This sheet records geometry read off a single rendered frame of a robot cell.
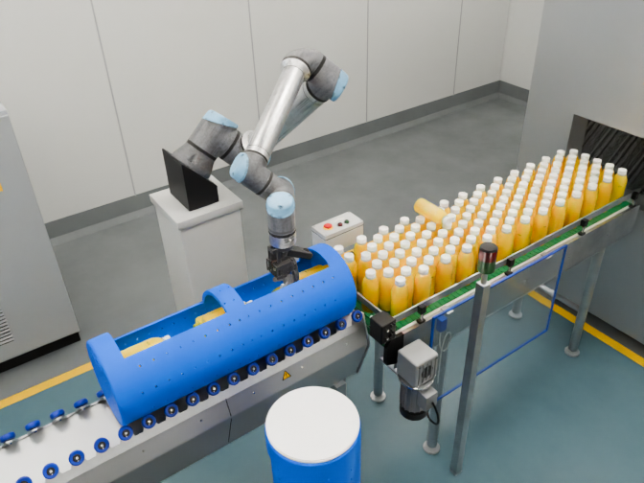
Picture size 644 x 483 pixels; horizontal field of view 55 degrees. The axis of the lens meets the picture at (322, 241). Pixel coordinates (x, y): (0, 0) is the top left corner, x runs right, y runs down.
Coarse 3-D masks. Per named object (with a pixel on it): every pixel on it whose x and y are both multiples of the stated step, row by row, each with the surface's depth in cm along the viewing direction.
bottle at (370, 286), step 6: (366, 282) 234; (372, 282) 233; (378, 282) 235; (366, 288) 235; (372, 288) 234; (378, 288) 236; (366, 294) 236; (372, 294) 236; (378, 294) 238; (372, 300) 237; (378, 300) 239; (378, 306) 241
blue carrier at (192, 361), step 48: (240, 288) 222; (288, 288) 205; (336, 288) 213; (96, 336) 189; (144, 336) 206; (192, 336) 188; (240, 336) 195; (288, 336) 207; (144, 384) 180; (192, 384) 190
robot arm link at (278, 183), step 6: (276, 180) 203; (282, 180) 206; (288, 180) 209; (270, 186) 202; (276, 186) 203; (282, 186) 204; (288, 186) 206; (264, 192) 202; (270, 192) 202; (276, 192) 201; (288, 192) 203; (294, 192) 210; (264, 198) 205
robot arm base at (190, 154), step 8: (184, 144) 269; (192, 144) 266; (176, 152) 266; (184, 152) 265; (192, 152) 264; (200, 152) 265; (184, 160) 263; (192, 160) 265; (200, 160) 265; (208, 160) 268; (192, 168) 264; (200, 168) 265; (208, 168) 269; (208, 176) 271
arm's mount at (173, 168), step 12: (168, 156) 269; (168, 168) 274; (180, 168) 260; (168, 180) 281; (180, 180) 266; (192, 180) 264; (204, 180) 268; (180, 192) 272; (192, 192) 267; (204, 192) 271; (216, 192) 274; (192, 204) 270; (204, 204) 274
